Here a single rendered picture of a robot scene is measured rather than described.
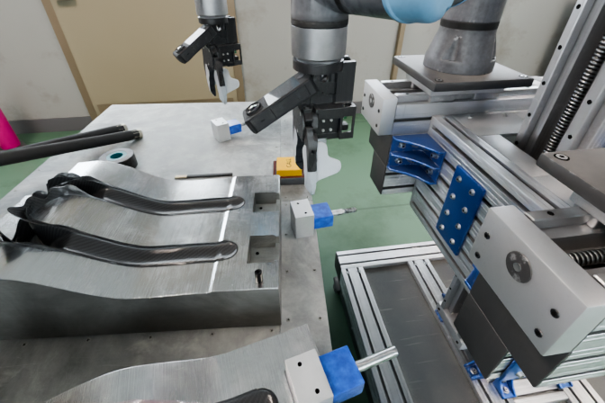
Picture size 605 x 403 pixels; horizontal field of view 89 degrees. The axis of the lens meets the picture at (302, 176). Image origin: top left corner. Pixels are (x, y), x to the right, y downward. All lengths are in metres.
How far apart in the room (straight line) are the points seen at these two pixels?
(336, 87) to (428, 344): 0.96
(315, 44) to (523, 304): 0.38
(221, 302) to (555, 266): 0.38
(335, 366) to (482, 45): 0.66
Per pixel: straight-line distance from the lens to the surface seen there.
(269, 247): 0.51
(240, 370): 0.42
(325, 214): 0.59
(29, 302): 0.54
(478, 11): 0.77
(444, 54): 0.77
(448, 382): 1.19
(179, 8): 2.78
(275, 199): 0.58
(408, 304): 1.28
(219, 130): 0.93
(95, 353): 0.56
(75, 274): 0.51
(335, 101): 0.47
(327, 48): 0.42
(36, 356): 0.60
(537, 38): 3.85
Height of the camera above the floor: 1.24
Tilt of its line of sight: 35 degrees down
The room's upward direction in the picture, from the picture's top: straight up
